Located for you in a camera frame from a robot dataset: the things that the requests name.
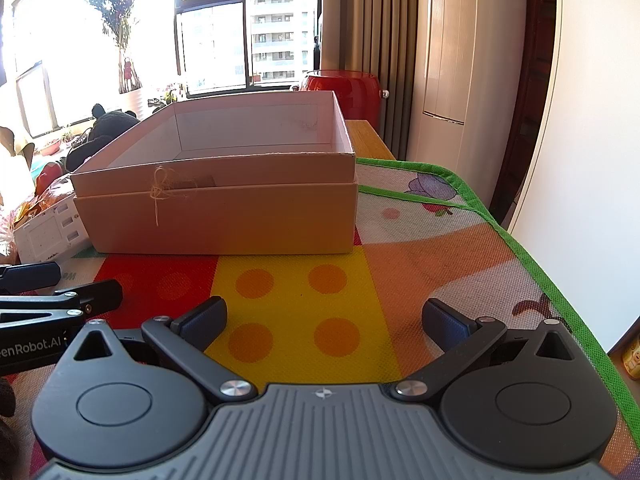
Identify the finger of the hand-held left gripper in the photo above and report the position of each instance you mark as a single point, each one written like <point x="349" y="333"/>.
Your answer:
<point x="97" y="296"/>
<point x="32" y="276"/>

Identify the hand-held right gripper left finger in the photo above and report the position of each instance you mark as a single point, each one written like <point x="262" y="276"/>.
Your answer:
<point x="202" y="322"/>

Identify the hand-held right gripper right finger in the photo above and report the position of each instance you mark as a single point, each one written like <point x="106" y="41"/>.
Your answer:
<point x="447" y="322"/>

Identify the brown cardboard box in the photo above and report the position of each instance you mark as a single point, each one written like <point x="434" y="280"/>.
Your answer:
<point x="225" y="195"/>

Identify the white plastic tray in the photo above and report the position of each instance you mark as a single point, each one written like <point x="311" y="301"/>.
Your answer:
<point x="50" y="232"/>

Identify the orange snack bag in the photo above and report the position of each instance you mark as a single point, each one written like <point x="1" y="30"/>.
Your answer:
<point x="35" y="205"/>

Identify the colourful play mat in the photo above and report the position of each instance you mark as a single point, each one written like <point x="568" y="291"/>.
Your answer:
<point x="310" y="300"/>

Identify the twine bow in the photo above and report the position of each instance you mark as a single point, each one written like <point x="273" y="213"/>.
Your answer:
<point x="160" y="191"/>

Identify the black plush toy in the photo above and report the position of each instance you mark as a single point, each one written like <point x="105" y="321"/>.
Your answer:
<point x="110" y="127"/>

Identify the yellow figurine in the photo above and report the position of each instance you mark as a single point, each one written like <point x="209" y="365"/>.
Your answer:
<point x="627" y="357"/>

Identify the wooden table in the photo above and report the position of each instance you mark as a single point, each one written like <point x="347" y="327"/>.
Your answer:
<point x="367" y="142"/>

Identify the red drum stool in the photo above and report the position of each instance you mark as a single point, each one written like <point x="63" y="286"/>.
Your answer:
<point x="350" y="95"/>

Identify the white standing air conditioner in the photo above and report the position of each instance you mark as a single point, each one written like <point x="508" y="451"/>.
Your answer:
<point x="465" y="60"/>

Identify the potted palm plant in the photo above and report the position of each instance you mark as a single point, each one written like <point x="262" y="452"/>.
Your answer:
<point x="119" y="15"/>

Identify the brown pleated curtain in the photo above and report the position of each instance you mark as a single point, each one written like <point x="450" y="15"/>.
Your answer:
<point x="380" y="35"/>

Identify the dark wooden door frame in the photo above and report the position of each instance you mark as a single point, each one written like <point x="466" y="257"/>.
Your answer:
<point x="530" y="85"/>

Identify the black window frame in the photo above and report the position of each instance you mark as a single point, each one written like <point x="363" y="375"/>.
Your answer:
<point x="177" y="20"/>

